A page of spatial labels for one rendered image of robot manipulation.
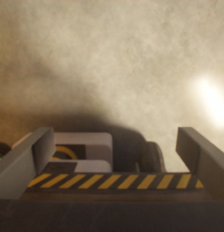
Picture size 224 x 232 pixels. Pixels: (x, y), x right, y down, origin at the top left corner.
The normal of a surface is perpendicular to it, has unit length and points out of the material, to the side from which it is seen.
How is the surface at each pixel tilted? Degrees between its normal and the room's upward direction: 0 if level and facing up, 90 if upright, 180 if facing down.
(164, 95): 0
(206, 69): 0
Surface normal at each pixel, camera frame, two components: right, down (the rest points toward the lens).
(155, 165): -0.02, -0.50
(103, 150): -0.02, 0.28
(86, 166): -0.01, -0.96
